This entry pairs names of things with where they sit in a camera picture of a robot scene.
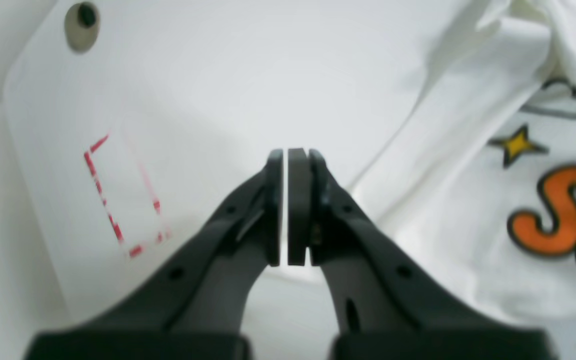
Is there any white printed T-shirt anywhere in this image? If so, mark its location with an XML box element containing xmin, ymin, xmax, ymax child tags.
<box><xmin>288</xmin><ymin>0</ymin><xmax>576</xmax><ymax>323</ymax></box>

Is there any red tape rectangle marking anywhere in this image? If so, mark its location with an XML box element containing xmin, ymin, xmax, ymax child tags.
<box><xmin>83</xmin><ymin>130</ymin><xmax>173</xmax><ymax>259</ymax></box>

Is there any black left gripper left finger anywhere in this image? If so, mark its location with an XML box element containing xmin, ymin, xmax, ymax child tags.
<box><xmin>25</xmin><ymin>149</ymin><xmax>283</xmax><ymax>360</ymax></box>

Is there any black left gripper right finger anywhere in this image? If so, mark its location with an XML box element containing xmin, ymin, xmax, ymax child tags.
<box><xmin>288</xmin><ymin>148</ymin><xmax>558</xmax><ymax>360</ymax></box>

